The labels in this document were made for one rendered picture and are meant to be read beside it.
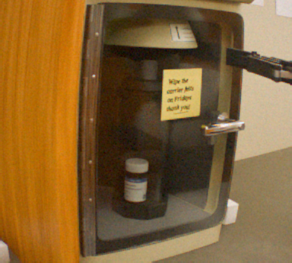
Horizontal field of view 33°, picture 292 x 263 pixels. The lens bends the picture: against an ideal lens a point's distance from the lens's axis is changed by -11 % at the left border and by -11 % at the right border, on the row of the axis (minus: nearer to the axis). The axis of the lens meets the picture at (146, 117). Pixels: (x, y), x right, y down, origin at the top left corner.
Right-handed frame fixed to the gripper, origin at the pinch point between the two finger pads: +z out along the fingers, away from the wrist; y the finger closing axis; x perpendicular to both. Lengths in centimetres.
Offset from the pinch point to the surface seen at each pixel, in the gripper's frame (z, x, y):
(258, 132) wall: 48, 30, -62
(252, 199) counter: 17.9, 36.9, -28.6
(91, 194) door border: 3.6, 20.0, 25.4
